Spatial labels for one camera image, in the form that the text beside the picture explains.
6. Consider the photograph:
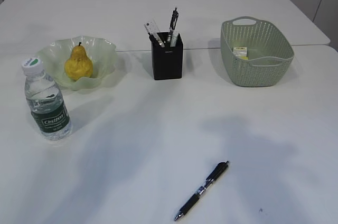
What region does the teal utility knife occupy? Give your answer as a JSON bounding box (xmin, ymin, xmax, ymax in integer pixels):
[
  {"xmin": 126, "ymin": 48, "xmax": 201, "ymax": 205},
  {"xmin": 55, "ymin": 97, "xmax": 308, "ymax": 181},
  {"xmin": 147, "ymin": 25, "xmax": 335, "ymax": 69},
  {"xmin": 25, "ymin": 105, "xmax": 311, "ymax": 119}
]
[{"xmin": 170, "ymin": 31, "xmax": 179, "ymax": 47}]

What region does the yellow utility knife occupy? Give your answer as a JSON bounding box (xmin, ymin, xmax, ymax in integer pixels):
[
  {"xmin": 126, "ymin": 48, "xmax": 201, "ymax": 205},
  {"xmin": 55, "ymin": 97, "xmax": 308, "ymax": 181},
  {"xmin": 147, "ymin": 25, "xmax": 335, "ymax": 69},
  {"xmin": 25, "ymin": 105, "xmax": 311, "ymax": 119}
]
[{"xmin": 154, "ymin": 33, "xmax": 166, "ymax": 48}]

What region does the clear plastic ruler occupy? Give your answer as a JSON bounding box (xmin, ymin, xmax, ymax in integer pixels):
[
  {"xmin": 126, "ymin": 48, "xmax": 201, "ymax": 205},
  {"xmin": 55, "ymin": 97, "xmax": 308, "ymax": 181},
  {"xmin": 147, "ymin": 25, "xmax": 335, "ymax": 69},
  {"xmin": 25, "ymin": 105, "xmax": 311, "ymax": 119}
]
[{"xmin": 144, "ymin": 19, "xmax": 160, "ymax": 35}]

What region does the black gel pen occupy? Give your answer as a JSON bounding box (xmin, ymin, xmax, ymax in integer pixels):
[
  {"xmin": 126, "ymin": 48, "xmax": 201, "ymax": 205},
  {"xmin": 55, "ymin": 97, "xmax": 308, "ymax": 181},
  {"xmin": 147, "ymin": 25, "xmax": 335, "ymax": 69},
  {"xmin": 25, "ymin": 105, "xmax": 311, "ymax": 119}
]
[
  {"xmin": 174, "ymin": 161, "xmax": 230, "ymax": 222},
  {"xmin": 167, "ymin": 7, "xmax": 179, "ymax": 43},
  {"xmin": 148, "ymin": 33, "xmax": 156, "ymax": 43}
]

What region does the yellow plastic packaging waste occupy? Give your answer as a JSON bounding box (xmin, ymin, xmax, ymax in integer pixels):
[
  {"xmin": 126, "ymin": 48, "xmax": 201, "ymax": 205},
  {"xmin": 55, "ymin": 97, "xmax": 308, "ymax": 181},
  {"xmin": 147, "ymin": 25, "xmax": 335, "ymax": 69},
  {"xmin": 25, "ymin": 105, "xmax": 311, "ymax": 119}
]
[{"xmin": 232, "ymin": 46, "xmax": 248, "ymax": 60}]

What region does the black gel pen front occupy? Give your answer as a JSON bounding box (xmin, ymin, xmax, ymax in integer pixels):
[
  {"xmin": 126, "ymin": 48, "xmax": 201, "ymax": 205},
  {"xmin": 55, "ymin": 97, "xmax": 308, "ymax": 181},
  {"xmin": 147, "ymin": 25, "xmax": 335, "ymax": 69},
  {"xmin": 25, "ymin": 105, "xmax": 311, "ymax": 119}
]
[{"xmin": 174, "ymin": 161, "xmax": 230, "ymax": 222}]

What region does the yellow pear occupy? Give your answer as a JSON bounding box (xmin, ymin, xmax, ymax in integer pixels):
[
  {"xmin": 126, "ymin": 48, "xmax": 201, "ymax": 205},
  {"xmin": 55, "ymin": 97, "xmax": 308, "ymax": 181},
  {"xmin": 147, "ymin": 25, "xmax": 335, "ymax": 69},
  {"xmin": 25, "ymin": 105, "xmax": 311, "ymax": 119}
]
[{"xmin": 64, "ymin": 42, "xmax": 93, "ymax": 81}]

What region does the clear water bottle green label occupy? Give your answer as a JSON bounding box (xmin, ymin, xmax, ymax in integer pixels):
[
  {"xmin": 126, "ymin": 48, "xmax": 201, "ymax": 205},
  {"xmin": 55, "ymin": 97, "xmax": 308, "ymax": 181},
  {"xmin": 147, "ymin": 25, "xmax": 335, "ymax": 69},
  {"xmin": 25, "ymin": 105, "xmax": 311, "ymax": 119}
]
[{"xmin": 21, "ymin": 57, "xmax": 72, "ymax": 141}]

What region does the black square pen holder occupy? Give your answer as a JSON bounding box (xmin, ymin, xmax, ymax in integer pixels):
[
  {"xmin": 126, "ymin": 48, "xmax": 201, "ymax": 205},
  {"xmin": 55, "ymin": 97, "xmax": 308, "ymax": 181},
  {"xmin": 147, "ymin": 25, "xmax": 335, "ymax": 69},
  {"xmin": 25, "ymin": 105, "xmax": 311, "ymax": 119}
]
[{"xmin": 151, "ymin": 34, "xmax": 183, "ymax": 80}]

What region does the frosted green wavy glass plate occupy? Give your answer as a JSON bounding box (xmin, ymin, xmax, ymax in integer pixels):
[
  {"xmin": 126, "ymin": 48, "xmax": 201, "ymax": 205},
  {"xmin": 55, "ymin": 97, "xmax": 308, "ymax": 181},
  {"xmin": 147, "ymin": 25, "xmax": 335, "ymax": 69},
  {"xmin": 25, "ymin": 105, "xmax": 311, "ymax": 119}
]
[{"xmin": 36, "ymin": 35, "xmax": 117, "ymax": 90}]

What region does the green woven plastic basket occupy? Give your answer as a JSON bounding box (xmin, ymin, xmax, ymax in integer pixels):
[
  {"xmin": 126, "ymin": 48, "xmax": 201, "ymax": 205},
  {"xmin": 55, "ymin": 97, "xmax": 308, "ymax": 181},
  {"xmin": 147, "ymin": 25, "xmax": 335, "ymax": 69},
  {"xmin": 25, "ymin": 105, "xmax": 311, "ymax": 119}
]
[{"xmin": 220, "ymin": 16, "xmax": 294, "ymax": 87}]

